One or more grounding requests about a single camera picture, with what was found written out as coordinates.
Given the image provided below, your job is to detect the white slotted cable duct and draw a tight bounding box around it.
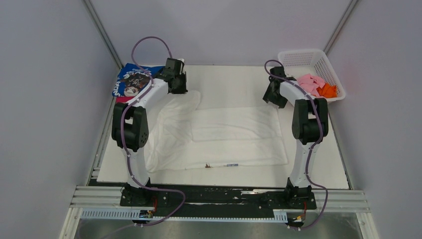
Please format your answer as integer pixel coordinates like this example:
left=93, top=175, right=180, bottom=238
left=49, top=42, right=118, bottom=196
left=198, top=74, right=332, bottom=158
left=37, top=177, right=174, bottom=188
left=80, top=208, right=288, bottom=222

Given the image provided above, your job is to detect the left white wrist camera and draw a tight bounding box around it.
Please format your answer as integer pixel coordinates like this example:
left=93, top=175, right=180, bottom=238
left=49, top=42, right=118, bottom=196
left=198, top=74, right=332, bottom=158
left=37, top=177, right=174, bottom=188
left=178, top=58, right=185, bottom=74

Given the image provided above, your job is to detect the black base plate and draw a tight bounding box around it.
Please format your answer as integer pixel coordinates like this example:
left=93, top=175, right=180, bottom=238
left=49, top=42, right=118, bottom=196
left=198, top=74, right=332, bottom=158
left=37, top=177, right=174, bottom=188
left=120, top=184, right=317, bottom=219

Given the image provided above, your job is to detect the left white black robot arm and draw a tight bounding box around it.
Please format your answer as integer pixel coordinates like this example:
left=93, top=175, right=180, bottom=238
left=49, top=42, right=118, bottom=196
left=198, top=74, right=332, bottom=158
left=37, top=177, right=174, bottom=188
left=111, top=58, right=188, bottom=206

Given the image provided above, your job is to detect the folded blue printed t shirt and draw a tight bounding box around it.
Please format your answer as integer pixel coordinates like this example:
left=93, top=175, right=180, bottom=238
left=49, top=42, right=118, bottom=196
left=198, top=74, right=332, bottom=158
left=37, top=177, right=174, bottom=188
left=111, top=63, right=164, bottom=99

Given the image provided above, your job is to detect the light pink crumpled shirt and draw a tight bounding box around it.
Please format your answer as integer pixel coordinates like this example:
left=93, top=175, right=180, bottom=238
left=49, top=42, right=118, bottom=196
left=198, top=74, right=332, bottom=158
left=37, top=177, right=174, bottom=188
left=297, top=74, right=325, bottom=97

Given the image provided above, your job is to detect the aluminium frame rail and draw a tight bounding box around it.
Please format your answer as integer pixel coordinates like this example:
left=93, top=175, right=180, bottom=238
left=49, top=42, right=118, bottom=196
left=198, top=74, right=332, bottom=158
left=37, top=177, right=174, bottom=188
left=70, top=186, right=371, bottom=213

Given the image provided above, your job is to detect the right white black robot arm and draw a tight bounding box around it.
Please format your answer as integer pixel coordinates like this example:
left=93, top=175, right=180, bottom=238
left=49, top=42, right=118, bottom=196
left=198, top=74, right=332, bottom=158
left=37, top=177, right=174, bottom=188
left=263, top=66, right=329, bottom=208

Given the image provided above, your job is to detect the white plastic basket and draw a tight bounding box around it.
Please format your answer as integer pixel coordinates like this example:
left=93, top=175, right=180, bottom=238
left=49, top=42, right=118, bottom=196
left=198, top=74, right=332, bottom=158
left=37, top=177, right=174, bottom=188
left=278, top=49, right=346, bottom=103

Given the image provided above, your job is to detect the white printed t shirt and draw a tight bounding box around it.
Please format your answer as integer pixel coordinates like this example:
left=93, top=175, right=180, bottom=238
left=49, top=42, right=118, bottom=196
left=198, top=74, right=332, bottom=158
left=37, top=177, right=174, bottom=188
left=144, top=91, right=288, bottom=172

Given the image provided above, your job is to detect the orange crumpled shirt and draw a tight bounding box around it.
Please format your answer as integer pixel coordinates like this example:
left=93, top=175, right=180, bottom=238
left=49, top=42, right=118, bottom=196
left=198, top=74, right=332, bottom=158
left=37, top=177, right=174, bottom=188
left=316, top=83, right=337, bottom=99

